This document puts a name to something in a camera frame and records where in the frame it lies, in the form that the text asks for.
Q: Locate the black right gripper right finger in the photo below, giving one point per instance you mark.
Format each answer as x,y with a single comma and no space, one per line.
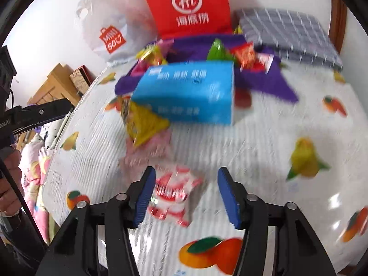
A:
297,248

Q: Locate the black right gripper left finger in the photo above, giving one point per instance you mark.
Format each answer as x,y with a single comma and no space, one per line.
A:
74,250

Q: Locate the white strawberry candy packet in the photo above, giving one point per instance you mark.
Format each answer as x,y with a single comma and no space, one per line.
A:
170,197

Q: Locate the yellow triangular snack bag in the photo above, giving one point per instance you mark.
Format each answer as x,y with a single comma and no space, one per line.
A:
140,122

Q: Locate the yellow pink snack bag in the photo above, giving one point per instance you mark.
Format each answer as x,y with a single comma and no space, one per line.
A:
155,54

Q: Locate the red snack packet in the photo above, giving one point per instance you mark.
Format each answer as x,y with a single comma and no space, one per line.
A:
248,59

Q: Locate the green triangular snack bag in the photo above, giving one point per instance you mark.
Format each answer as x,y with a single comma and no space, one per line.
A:
218,52

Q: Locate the left hand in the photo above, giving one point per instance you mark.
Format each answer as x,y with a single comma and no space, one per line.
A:
10,203

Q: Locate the patterned brown box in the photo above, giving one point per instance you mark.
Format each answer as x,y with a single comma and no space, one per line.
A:
81,79

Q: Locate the fruit print tablecloth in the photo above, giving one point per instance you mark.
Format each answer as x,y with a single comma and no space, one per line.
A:
313,153

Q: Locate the pink wafer packet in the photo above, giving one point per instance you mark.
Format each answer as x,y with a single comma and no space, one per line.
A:
157,147

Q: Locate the white Miniso plastic bag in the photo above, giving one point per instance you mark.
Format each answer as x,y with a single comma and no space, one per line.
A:
116,30

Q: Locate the purple towel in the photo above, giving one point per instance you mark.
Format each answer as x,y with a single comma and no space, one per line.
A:
196,48

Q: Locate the blue tissue pack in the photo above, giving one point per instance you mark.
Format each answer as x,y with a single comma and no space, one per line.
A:
192,92

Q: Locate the red Haidilao paper bag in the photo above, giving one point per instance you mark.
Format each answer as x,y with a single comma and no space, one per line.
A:
180,18

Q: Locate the grey checked folded cloth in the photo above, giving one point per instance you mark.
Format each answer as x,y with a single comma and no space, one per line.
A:
294,36

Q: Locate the brown wooden door frame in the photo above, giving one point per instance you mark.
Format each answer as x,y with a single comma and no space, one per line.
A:
338,23

